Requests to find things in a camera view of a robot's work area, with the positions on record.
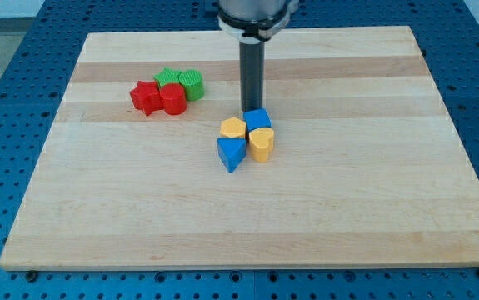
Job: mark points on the green cylinder block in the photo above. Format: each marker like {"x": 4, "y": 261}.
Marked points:
{"x": 192, "y": 82}

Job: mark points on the light wooden board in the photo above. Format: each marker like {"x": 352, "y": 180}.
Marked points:
{"x": 367, "y": 170}

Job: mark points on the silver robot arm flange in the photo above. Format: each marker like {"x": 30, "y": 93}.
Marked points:
{"x": 254, "y": 21}

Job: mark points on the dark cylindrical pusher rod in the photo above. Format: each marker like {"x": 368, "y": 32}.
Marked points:
{"x": 251, "y": 59}

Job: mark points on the green star block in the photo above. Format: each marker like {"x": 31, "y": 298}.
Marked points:
{"x": 167, "y": 76}

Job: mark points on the yellow hexagon block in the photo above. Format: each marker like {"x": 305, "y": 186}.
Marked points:
{"x": 233, "y": 127}

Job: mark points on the yellow heart block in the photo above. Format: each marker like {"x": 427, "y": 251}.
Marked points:
{"x": 261, "y": 143}

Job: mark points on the blue cube block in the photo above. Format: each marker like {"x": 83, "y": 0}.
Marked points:
{"x": 257, "y": 118}

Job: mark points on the red star block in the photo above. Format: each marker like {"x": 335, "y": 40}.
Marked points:
{"x": 146, "y": 97}

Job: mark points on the red cylinder block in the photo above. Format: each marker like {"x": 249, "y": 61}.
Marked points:
{"x": 173, "y": 99}

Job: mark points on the blue triangle block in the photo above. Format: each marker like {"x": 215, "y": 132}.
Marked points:
{"x": 231, "y": 152}

